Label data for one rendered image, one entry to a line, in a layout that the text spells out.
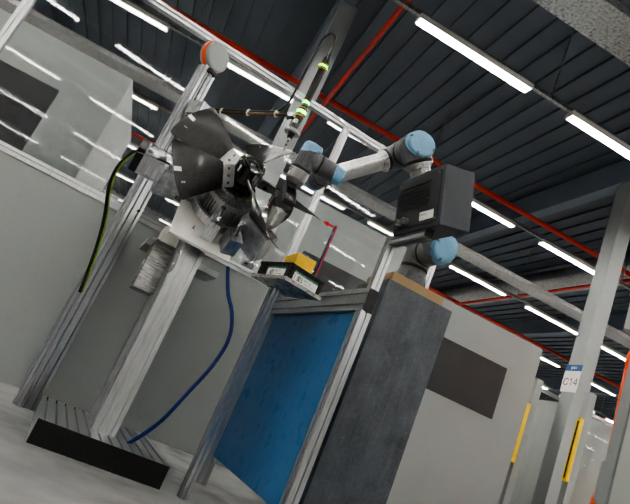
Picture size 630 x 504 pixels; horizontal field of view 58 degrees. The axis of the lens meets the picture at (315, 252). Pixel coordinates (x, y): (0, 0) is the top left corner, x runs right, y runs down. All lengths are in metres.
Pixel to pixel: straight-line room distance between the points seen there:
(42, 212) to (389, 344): 1.70
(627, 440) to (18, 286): 2.74
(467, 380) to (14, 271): 4.50
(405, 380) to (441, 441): 3.83
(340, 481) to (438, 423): 3.90
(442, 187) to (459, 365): 4.45
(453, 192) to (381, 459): 1.01
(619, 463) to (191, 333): 2.01
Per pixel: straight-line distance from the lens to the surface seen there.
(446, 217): 1.71
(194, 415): 2.98
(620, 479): 2.85
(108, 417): 2.29
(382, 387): 2.17
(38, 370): 2.73
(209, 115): 2.48
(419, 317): 2.24
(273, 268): 2.12
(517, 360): 6.48
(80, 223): 2.92
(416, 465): 5.92
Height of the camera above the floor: 0.38
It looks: 16 degrees up
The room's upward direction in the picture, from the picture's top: 23 degrees clockwise
